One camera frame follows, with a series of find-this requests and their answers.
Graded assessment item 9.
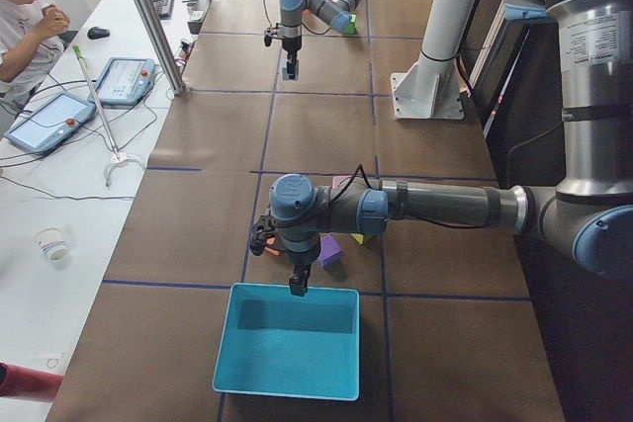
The black computer mouse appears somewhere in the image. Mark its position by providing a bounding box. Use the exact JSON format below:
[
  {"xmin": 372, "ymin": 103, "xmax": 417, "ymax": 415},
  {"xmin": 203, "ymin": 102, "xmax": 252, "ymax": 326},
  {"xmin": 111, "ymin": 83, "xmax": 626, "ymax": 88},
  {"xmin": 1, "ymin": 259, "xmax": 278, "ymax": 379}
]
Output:
[{"xmin": 87, "ymin": 27, "xmax": 110, "ymax": 40}]

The blue block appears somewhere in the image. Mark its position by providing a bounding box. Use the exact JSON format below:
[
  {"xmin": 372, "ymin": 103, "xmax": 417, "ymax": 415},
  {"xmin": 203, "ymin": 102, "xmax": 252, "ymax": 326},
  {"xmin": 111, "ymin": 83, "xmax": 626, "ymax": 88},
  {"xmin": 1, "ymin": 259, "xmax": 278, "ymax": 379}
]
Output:
[{"xmin": 282, "ymin": 67, "xmax": 299, "ymax": 81}]

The teach pendant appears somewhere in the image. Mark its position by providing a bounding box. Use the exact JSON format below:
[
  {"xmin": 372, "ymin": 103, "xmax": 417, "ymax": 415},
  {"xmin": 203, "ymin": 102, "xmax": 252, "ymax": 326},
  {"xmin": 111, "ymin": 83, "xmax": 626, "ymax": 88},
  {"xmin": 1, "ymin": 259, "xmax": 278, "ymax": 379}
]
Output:
[
  {"xmin": 95, "ymin": 57, "xmax": 156, "ymax": 109},
  {"xmin": 4, "ymin": 92, "xmax": 96, "ymax": 155}
]

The yellow foam block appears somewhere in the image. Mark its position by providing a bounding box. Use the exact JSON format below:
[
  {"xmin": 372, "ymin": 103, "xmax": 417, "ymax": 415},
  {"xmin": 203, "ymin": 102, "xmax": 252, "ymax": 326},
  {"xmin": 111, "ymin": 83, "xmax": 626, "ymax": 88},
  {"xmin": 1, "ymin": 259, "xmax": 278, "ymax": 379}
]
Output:
[{"xmin": 351, "ymin": 233, "xmax": 371, "ymax": 245}]

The seated person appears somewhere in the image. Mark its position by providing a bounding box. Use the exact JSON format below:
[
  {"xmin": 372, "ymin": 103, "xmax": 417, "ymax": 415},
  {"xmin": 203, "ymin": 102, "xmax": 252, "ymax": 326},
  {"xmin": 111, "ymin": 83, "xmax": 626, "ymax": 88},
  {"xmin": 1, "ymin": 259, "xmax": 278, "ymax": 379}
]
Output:
[{"xmin": 1, "ymin": 0, "xmax": 70, "ymax": 112}]

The green foam block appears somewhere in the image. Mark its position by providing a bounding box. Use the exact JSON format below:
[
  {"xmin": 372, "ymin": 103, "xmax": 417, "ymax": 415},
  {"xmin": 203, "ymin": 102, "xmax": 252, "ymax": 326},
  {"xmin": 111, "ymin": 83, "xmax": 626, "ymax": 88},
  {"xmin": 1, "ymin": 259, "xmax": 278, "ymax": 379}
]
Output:
[{"xmin": 344, "ymin": 15, "xmax": 357, "ymax": 36}]

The reacher grabber stick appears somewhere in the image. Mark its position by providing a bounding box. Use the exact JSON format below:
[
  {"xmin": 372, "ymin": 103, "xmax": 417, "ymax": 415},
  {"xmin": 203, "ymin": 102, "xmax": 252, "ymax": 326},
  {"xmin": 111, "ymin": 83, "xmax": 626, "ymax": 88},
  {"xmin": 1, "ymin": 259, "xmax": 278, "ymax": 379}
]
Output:
[{"xmin": 72, "ymin": 45, "xmax": 144, "ymax": 188}]

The red fire extinguisher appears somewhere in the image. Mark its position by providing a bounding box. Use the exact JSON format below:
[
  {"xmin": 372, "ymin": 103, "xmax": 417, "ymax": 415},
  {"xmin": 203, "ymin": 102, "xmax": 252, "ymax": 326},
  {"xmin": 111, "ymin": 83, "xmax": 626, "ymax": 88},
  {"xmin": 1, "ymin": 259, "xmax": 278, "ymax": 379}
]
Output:
[{"xmin": 1, "ymin": 363, "xmax": 63, "ymax": 402}]

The pink foam block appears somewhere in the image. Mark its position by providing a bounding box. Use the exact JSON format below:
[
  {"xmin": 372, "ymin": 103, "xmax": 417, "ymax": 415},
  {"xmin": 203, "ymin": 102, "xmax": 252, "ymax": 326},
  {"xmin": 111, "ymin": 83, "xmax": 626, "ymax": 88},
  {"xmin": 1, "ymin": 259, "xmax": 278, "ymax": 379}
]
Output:
[{"xmin": 331, "ymin": 175, "xmax": 349, "ymax": 188}]

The near teach pendant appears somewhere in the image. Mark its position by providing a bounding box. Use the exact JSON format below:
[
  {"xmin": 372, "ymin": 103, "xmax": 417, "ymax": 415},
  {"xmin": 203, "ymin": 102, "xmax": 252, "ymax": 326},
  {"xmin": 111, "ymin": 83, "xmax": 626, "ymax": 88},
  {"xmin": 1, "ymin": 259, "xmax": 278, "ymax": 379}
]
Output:
[{"xmin": 4, "ymin": 92, "xmax": 96, "ymax": 155}]

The white camera mast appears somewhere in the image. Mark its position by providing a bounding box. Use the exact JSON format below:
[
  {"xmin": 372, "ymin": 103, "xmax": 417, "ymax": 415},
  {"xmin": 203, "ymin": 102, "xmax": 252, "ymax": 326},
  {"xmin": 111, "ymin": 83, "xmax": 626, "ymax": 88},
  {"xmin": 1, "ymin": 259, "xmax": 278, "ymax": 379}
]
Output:
[{"xmin": 391, "ymin": 0, "xmax": 475, "ymax": 120}]

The paper cup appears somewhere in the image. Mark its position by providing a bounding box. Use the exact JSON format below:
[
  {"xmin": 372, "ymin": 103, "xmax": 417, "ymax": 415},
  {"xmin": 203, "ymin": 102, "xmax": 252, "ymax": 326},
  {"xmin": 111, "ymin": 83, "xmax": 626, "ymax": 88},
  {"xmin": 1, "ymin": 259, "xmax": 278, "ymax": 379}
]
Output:
[{"xmin": 35, "ymin": 227, "xmax": 69, "ymax": 261}]

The aluminium frame post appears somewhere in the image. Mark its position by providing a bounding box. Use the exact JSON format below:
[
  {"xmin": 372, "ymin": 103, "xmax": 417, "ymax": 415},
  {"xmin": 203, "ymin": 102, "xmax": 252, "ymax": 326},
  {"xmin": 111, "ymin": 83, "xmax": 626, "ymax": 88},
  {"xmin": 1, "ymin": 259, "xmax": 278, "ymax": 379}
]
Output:
[{"xmin": 134, "ymin": 0, "xmax": 186, "ymax": 96}]

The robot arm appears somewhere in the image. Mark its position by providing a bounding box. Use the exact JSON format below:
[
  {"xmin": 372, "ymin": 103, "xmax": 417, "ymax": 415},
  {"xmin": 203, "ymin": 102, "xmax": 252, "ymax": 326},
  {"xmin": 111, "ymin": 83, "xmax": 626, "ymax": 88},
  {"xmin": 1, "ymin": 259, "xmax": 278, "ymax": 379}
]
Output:
[
  {"xmin": 249, "ymin": 0, "xmax": 632, "ymax": 296},
  {"xmin": 265, "ymin": 0, "xmax": 361, "ymax": 80}
]

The teal plastic bin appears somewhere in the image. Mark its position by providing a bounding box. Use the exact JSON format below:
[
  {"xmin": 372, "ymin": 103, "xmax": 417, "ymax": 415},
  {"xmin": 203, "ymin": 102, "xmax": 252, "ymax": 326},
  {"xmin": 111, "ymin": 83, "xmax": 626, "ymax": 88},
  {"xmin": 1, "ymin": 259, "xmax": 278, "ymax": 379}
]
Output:
[{"xmin": 212, "ymin": 283, "xmax": 360, "ymax": 401}]

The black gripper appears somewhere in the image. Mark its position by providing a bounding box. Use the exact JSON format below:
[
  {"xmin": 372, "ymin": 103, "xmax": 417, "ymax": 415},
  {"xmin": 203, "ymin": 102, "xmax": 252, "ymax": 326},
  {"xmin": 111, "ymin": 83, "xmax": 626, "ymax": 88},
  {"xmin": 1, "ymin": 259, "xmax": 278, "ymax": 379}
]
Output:
[
  {"xmin": 283, "ymin": 36, "xmax": 302, "ymax": 77},
  {"xmin": 288, "ymin": 246, "xmax": 317, "ymax": 296}
]

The near orange foam block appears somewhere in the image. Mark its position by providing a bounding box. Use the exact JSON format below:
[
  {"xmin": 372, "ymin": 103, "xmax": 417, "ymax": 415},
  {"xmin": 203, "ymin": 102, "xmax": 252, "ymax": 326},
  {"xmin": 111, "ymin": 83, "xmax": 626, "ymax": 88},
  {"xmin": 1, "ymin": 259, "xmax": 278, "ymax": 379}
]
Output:
[{"xmin": 265, "ymin": 237, "xmax": 283, "ymax": 256}]

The far teach pendant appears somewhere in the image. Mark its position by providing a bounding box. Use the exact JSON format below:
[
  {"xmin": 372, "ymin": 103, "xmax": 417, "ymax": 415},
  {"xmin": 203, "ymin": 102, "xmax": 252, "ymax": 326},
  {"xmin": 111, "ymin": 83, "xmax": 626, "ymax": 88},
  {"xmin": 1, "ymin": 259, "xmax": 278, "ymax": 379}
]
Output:
[{"xmin": 95, "ymin": 57, "xmax": 156, "ymax": 109}]

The near purple foam block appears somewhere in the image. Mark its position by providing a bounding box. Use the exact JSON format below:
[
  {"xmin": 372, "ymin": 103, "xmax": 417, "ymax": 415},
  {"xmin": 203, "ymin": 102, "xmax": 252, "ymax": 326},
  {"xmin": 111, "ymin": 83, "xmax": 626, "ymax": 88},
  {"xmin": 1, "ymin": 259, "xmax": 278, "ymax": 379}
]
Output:
[{"xmin": 318, "ymin": 234, "xmax": 342, "ymax": 269}]

